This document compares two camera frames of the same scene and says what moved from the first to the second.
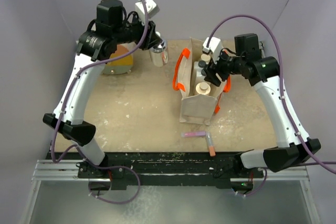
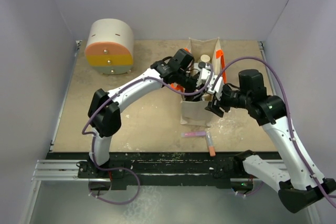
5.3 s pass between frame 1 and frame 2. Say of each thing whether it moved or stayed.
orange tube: stayed
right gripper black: moved
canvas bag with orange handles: moved
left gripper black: moved
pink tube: stayed
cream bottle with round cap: moved
